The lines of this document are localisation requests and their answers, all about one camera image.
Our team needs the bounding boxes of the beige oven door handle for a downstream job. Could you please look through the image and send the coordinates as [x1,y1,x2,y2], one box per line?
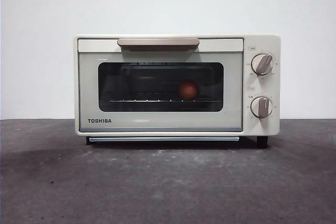
[117,38,200,52]

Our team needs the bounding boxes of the brown egg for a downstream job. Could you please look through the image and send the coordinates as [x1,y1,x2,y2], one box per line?
[178,79,198,100]

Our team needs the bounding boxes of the cream Toshiba toaster oven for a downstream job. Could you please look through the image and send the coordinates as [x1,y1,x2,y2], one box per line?
[73,34,281,148]

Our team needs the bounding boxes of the cream knob with slanted pointer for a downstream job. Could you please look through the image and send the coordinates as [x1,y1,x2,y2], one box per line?
[250,54,275,76]

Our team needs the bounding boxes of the silver crumb tray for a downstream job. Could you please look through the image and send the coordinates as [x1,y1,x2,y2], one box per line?
[88,136,240,143]

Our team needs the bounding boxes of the metal wire oven rack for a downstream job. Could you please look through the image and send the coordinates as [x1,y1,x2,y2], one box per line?
[109,99,223,103]

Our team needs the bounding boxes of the cream knob with upright pointer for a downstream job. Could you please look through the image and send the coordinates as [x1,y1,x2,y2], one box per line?
[250,95,274,121]

